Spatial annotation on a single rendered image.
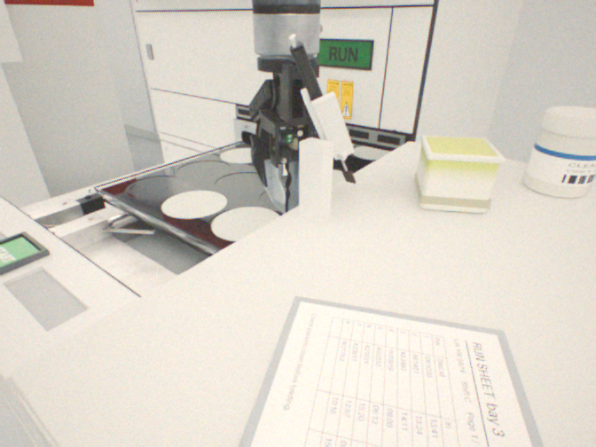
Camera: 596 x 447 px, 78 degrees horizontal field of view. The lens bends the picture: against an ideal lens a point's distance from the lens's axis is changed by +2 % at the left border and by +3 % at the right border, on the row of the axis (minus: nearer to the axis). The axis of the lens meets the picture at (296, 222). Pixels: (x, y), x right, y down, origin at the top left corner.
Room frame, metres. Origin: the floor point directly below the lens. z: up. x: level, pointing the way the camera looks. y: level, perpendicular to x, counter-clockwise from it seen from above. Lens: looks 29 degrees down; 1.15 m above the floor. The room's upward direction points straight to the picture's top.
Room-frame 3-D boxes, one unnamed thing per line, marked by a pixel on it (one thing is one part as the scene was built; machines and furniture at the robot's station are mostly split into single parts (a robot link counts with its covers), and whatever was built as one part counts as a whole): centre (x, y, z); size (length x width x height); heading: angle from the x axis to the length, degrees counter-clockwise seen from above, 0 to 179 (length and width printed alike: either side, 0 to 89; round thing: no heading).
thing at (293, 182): (0.47, 0.00, 0.95); 0.06 x 0.03 x 0.09; 22
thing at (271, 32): (0.47, 0.01, 1.14); 0.08 x 0.08 x 0.05
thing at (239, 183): (0.60, 0.10, 0.90); 0.34 x 0.34 x 0.01; 52
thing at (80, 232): (0.43, 0.31, 0.89); 0.08 x 0.03 x 0.03; 142
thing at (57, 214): (0.48, 0.37, 0.89); 0.08 x 0.03 x 0.03; 142
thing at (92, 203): (0.53, 0.33, 0.90); 0.04 x 0.02 x 0.03; 142
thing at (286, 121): (0.46, 0.01, 1.06); 0.09 x 0.08 x 0.12; 22
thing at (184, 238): (0.46, 0.21, 0.90); 0.38 x 0.01 x 0.01; 52
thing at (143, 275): (0.38, 0.25, 0.87); 0.36 x 0.08 x 0.03; 52
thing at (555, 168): (0.43, -0.33, 1.01); 0.07 x 0.07 x 0.10
